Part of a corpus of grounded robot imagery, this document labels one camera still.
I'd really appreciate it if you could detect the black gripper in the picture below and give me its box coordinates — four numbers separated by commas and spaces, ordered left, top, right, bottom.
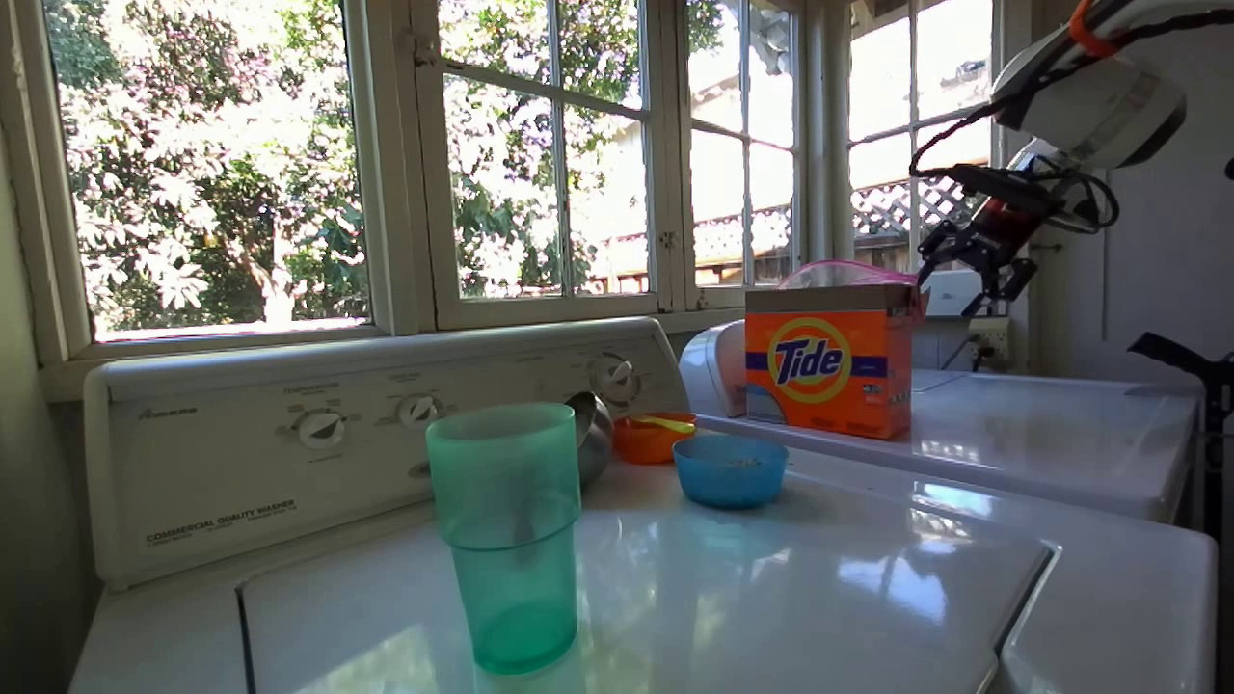
918, 164, 1060, 303

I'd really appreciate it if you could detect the orange Tide detergent box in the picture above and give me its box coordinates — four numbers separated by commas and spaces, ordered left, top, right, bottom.
740, 263, 921, 438

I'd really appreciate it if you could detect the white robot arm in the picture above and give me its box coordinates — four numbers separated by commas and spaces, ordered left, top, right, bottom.
909, 0, 1234, 315

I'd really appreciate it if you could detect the white dryer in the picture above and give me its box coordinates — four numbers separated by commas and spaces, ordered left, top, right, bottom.
678, 319, 1199, 524

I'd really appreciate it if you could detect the black tripod stand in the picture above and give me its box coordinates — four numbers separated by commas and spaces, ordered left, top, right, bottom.
1127, 326, 1234, 544

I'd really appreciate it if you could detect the blue plastic bowl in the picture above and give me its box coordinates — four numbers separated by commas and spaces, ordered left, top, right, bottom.
675, 432, 786, 508

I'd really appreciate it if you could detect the yellow spoon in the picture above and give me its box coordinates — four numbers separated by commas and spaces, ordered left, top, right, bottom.
634, 418, 693, 434

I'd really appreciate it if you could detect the orange plastic bowl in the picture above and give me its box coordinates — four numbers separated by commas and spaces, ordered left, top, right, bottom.
612, 418, 699, 465

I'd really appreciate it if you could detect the silver metal ladle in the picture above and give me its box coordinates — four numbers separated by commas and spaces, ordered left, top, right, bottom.
570, 394, 612, 482

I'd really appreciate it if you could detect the green translucent plastic cup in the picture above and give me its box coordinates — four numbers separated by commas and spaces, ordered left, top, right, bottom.
425, 402, 584, 676

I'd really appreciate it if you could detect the white washing machine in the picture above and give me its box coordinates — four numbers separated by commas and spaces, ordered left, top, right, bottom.
71, 315, 1218, 694

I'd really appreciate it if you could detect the white wall outlet box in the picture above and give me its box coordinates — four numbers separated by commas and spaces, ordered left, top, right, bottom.
921, 265, 984, 315

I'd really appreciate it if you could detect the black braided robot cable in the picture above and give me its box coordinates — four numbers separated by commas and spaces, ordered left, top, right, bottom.
906, 0, 1234, 239

